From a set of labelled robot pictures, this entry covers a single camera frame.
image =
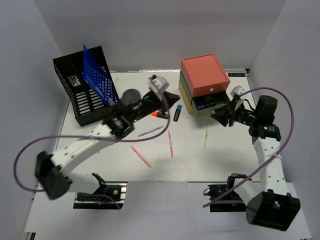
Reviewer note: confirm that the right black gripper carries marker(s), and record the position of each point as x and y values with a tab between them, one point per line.
228	112

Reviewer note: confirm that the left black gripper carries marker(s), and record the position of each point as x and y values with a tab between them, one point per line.
170	99

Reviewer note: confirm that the blue cap black highlighter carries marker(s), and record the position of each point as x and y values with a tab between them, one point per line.
177	113

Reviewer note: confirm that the green drawer box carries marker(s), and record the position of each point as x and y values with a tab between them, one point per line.
221	99

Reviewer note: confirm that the yellow bottom drawer box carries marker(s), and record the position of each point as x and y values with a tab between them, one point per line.
185	99

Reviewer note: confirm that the orange cap black highlighter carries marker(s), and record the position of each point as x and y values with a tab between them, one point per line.
161	115

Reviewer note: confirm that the purple cap black highlighter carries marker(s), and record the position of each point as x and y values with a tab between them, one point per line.
205	106

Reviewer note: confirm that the yellow thin pen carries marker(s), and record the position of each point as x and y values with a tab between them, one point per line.
206	135

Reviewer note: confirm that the blue plastic folder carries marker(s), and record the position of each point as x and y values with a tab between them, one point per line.
97	78

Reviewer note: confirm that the green cap black highlighter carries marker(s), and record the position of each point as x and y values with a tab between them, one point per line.
204	99

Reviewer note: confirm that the salmon top drawer box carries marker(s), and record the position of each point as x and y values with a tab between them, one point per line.
204	75

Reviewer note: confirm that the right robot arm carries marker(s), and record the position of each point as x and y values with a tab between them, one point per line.
269	205

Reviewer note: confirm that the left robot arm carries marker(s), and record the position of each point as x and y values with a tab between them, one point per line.
55	171

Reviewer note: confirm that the blue thin pen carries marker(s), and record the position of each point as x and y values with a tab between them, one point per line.
150	131

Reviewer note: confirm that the pink thin pen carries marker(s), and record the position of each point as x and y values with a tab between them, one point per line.
170	145

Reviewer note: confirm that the orange thin pen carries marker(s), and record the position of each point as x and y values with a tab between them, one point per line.
140	156

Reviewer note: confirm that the black mesh file organizer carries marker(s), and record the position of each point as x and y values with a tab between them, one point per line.
88	107

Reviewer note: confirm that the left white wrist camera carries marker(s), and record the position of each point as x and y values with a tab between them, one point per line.
158	85

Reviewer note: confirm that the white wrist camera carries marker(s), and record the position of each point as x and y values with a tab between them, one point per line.
235	93
158	85

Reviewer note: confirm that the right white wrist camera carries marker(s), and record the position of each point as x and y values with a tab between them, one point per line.
235	93

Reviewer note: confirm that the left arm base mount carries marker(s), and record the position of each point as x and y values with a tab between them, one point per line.
103	195

